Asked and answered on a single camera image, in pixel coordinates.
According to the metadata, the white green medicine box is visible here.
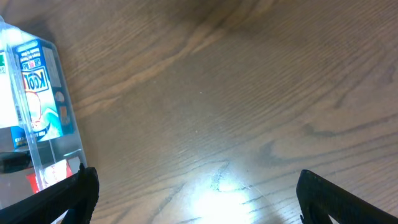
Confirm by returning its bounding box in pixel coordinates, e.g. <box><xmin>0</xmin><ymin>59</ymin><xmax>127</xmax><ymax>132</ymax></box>
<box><xmin>0</xmin><ymin>52</ymin><xmax>19</xmax><ymax>129</ymax></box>

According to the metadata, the blue cooling patch packet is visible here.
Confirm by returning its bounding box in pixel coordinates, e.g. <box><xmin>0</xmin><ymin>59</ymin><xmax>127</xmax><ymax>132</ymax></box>
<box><xmin>13</xmin><ymin>39</ymin><xmax>74</xmax><ymax>142</ymax></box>

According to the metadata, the clear plastic container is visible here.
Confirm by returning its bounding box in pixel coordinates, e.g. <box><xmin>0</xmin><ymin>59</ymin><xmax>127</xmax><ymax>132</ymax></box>
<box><xmin>1</xmin><ymin>21</ymin><xmax>86</xmax><ymax>208</ymax></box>

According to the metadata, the red Panadol box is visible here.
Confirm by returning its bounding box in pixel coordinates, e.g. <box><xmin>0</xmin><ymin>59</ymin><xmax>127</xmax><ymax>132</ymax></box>
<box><xmin>26</xmin><ymin>159</ymin><xmax>73</xmax><ymax>194</ymax></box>

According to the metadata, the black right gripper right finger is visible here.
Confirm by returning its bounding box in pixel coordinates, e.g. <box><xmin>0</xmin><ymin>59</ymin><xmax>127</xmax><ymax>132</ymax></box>
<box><xmin>296</xmin><ymin>169</ymin><xmax>397</xmax><ymax>224</ymax></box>

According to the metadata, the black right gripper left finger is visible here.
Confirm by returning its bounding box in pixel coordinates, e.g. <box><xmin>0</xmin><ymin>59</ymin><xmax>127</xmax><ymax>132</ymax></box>
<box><xmin>1</xmin><ymin>164</ymin><xmax>100</xmax><ymax>223</ymax></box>

